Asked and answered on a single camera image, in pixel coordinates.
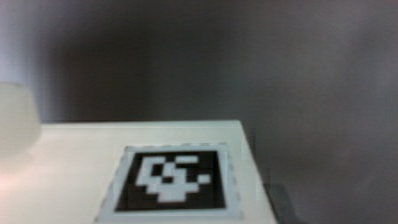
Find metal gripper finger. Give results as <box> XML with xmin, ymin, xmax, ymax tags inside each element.
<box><xmin>0</xmin><ymin>82</ymin><xmax>42</xmax><ymax>157</ymax></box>

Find white drawer box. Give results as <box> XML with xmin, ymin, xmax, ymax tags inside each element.
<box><xmin>0</xmin><ymin>121</ymin><xmax>278</xmax><ymax>224</ymax></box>

